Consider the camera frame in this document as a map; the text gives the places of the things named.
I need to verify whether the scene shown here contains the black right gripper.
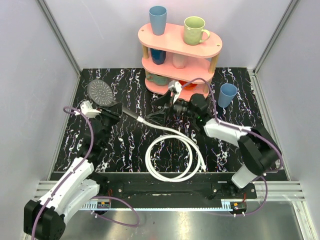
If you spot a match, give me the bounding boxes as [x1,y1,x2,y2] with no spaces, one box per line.
[146,89,197,126]

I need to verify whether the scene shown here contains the grey shower head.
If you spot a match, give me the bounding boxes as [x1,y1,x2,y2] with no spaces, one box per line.
[87,79,143,122]

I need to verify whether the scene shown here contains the white shower hose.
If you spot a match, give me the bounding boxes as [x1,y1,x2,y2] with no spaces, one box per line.
[137,117,208,182]

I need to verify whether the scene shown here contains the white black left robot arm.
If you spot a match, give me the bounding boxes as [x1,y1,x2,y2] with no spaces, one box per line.
[23,102,122,240]

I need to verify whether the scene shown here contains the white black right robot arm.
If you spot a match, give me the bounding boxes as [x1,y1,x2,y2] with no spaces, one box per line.
[147,91,282,199]

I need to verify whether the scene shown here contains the teal ceramic mug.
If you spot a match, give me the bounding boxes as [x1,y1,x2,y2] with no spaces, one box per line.
[146,73,170,86]

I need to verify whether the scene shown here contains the orange bowl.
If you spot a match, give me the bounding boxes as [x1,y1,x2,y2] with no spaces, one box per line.
[179,80,197,90]

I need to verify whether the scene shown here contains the pink three-tier shelf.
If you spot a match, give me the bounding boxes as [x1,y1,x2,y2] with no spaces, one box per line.
[138,23,223,101]

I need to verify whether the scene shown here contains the pink faceted cup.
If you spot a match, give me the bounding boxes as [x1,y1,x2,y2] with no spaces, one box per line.
[172,53,187,69]

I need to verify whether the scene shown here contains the dark blue cup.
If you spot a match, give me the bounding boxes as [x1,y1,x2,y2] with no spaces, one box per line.
[150,48,167,65]

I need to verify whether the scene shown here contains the blue cup on table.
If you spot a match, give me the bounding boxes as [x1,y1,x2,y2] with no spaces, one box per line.
[218,83,238,108]

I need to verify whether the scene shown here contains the green mug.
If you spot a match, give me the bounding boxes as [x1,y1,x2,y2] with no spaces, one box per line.
[183,16,211,46]

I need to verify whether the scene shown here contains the blue cup on shelf top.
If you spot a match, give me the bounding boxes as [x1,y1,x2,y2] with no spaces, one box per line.
[149,5,167,36]

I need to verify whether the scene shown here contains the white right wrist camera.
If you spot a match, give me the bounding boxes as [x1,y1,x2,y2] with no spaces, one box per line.
[168,80,183,104]

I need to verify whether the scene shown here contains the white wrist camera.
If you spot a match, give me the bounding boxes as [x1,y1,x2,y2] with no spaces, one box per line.
[168,80,183,104]
[79,100,101,119]

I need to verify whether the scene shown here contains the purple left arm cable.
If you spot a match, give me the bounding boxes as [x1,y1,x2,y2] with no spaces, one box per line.
[31,106,140,240]

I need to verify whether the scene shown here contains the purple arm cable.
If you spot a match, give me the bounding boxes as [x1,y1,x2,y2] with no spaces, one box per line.
[31,106,140,240]
[181,77,285,217]

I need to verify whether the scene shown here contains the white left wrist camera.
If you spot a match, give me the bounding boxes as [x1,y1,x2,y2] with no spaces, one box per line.
[79,100,101,119]

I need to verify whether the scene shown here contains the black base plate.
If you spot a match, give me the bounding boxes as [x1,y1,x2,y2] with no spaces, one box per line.
[103,172,257,210]

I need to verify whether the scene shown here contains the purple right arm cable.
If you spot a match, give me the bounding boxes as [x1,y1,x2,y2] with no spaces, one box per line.
[181,77,285,217]

